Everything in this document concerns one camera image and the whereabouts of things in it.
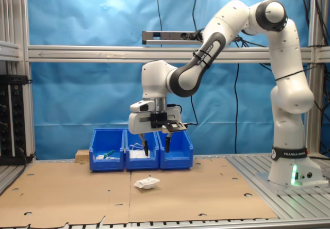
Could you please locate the printed white cotton packet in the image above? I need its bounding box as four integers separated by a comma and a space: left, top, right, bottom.
133, 176, 161, 190

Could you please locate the stack of white face masks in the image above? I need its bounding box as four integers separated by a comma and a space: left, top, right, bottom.
128, 142, 147, 159

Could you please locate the blue plastic bin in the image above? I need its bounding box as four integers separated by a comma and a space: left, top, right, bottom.
157, 129, 193, 170
124, 128, 160, 172
89, 128, 126, 172

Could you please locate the chipboard wooden block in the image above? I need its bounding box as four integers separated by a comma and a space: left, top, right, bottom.
75, 149, 91, 160

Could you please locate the horizontal aluminium beam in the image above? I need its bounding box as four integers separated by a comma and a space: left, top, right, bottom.
27, 45, 314, 64

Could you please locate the brown cardboard sheet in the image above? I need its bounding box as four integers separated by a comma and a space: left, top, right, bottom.
0, 156, 279, 228

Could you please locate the grey power strip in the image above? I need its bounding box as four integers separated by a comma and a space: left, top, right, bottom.
141, 30, 207, 45

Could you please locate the black equipment rack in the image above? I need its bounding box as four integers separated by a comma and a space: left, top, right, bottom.
0, 74, 33, 166

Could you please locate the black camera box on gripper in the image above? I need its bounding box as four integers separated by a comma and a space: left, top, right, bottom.
151, 112, 188, 132

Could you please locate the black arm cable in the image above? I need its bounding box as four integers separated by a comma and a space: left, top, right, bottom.
167, 94, 199, 126

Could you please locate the black hanging cable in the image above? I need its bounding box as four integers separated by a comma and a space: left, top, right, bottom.
233, 63, 240, 155

